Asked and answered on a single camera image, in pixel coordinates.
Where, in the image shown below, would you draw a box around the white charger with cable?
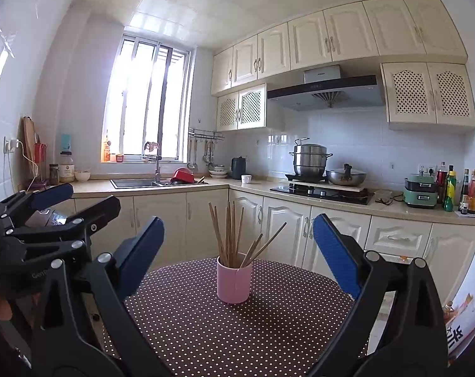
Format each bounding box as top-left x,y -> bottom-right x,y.
9,138 -> 40,191

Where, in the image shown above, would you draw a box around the wooden cutting board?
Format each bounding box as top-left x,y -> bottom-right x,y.
23,116 -> 40,178

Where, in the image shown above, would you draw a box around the pink cup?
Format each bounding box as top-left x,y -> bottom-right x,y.
216,254 -> 254,304

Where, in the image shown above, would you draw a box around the black kettle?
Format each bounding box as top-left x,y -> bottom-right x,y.
231,156 -> 248,180

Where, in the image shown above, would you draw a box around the red colander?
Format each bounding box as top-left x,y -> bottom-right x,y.
170,167 -> 196,185

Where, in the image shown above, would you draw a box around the brown polka dot tablecloth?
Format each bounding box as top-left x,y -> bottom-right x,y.
102,258 -> 370,377

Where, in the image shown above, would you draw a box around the black range hood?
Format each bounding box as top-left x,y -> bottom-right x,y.
266,64 -> 386,112

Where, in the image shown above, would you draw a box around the printed cardboard box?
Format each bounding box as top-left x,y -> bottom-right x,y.
443,290 -> 475,367

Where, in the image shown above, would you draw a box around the cream wall cabinets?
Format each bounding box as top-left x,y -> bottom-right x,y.
210,0 -> 475,133

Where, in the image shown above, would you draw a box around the bundle of wooden chopsticks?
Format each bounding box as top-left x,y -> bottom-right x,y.
208,200 -> 288,269

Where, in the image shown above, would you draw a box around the silver rice cooker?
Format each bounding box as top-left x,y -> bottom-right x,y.
25,207 -> 72,229

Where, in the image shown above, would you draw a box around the kitchen window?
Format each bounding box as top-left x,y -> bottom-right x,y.
101,35 -> 193,164

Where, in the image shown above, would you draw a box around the green electric cooker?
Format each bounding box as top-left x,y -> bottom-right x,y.
402,174 -> 439,209

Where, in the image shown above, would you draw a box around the black gas stove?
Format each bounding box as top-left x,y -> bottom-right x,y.
269,182 -> 376,206

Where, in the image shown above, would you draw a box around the green plastic bottle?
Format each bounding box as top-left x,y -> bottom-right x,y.
443,165 -> 457,212

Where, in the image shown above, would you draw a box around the metal sink faucet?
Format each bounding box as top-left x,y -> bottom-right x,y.
142,141 -> 162,184

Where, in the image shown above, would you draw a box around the steel steamer pot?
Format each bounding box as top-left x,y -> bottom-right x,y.
288,138 -> 334,178

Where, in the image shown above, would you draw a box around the steel wok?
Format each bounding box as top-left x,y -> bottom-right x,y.
325,163 -> 367,187

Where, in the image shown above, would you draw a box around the dark glass bottle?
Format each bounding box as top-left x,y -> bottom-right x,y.
459,168 -> 470,216

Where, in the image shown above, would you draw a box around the metal utensil rail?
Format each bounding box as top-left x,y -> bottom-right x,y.
188,127 -> 226,142

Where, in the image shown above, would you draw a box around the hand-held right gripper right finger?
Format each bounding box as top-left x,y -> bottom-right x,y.
308,213 -> 449,377

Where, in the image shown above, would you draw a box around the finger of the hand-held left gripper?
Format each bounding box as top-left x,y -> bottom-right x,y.
1,195 -> 123,296
0,182 -> 75,231

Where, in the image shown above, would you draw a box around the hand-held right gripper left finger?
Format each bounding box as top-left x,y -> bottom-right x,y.
31,216 -> 171,377

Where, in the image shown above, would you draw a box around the light wooden board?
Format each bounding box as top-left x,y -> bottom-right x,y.
288,180 -> 366,193

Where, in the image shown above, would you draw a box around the large glass jar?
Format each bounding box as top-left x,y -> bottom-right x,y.
59,151 -> 75,183

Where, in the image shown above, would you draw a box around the steel kitchen sink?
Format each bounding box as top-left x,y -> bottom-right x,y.
110,178 -> 209,189

